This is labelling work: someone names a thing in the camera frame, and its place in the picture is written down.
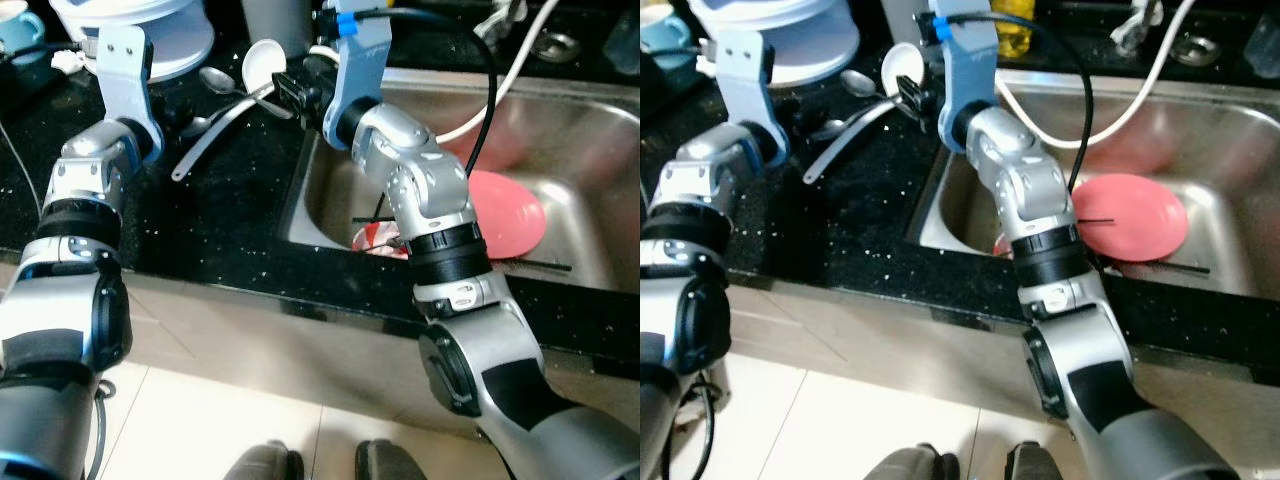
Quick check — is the white ceramic soup spoon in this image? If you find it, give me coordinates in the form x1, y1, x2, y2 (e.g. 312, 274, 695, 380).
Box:
880, 42, 926, 97
243, 38, 291, 97

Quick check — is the metal spoon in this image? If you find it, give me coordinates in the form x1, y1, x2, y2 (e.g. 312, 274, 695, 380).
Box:
198, 66, 251, 101
840, 68, 889, 101

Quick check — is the white translucent food container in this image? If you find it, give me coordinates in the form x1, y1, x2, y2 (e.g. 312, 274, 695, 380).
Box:
690, 0, 861, 87
48, 0, 216, 83

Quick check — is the yellow oil bottle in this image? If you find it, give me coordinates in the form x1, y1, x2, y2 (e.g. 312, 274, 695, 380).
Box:
990, 0, 1037, 59

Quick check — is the teal mug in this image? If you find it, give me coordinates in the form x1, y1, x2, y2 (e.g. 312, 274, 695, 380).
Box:
0, 0, 46, 59
640, 5, 691, 57

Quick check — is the clear plastic soap box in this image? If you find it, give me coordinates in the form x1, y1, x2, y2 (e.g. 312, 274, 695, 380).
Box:
603, 10, 641, 76
1243, 10, 1280, 63

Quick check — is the metal sink faucet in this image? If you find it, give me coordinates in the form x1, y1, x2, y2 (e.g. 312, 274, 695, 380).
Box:
1110, 0, 1167, 57
475, 0, 527, 47

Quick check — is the stainless steel sink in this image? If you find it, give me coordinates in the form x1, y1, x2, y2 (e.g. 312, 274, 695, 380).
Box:
905, 68, 1280, 301
285, 68, 641, 293

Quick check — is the pink plastic plate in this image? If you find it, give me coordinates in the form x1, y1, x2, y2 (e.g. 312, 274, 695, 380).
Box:
1072, 173, 1189, 263
465, 170, 548, 258

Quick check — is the beige base cabinet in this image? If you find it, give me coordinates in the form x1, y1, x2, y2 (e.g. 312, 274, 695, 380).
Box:
0, 262, 641, 441
725, 270, 1280, 451

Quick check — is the round metal hole cover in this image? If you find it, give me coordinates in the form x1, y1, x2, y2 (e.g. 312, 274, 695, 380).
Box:
1172, 35, 1221, 67
535, 32, 581, 63

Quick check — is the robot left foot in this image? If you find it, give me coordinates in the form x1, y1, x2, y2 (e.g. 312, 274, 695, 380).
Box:
862, 443, 961, 480
222, 440, 304, 480

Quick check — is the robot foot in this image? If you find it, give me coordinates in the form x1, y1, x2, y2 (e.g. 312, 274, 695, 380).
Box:
1005, 440, 1071, 480
222, 440, 304, 480
862, 443, 961, 480
355, 438, 429, 480

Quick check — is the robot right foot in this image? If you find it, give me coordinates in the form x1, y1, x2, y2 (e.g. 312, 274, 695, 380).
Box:
1005, 440, 1071, 480
355, 438, 429, 480

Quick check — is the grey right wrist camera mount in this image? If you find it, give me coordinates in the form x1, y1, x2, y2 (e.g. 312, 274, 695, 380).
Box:
930, 0, 1001, 153
318, 8, 396, 151

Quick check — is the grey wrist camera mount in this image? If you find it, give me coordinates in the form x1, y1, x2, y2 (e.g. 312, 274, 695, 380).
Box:
318, 8, 396, 151
930, 0, 1001, 153
98, 24, 166, 161
714, 28, 791, 166

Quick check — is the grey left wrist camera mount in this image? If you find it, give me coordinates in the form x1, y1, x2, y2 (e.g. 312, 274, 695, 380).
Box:
714, 28, 791, 166
98, 24, 166, 161

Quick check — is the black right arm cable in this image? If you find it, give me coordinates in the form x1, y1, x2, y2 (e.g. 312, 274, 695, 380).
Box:
940, 8, 1094, 193
345, 5, 501, 176

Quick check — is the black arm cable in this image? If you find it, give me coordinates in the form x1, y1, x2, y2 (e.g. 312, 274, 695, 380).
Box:
88, 378, 113, 480
345, 5, 501, 176
665, 375, 718, 480
940, 8, 1094, 193

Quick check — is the white flexible hose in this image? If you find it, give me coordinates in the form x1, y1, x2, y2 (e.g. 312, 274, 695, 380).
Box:
437, 0, 563, 147
995, 0, 1197, 151

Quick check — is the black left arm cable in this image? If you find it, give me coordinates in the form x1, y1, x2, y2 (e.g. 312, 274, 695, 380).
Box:
88, 378, 113, 480
665, 375, 718, 480

